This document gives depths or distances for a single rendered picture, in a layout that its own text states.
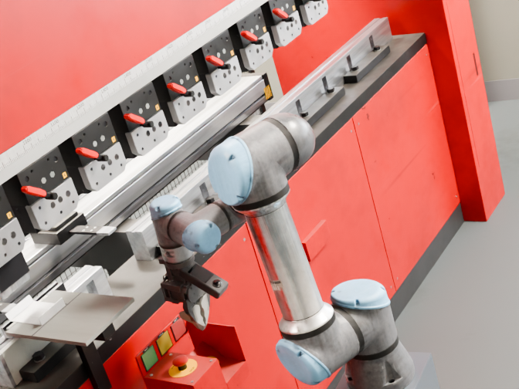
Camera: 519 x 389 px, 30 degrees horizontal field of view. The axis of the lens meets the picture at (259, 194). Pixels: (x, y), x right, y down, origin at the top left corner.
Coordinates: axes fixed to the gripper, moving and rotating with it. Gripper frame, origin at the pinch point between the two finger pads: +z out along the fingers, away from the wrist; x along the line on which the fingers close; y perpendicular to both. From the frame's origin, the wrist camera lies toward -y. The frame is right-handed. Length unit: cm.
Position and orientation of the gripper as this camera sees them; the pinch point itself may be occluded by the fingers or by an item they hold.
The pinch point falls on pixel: (204, 326)
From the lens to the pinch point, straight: 240.5
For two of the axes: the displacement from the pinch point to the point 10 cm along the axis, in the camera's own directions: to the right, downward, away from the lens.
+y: -8.4, -0.9, 5.4
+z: 2.0, 8.7, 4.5
